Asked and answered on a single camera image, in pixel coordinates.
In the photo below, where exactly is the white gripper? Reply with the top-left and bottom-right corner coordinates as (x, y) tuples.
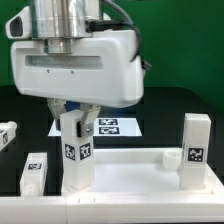
(5, 5), (144, 137)

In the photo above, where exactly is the white desk top tray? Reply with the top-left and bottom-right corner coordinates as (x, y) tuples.
(60, 147), (224, 196)

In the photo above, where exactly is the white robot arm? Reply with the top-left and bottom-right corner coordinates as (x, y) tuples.
(5, 0), (146, 137)

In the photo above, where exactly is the white sheet with markers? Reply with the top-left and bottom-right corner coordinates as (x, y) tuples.
(47, 116), (143, 138)

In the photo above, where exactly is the white L-shaped corner fence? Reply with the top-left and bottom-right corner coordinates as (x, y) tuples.
(0, 187), (224, 224)

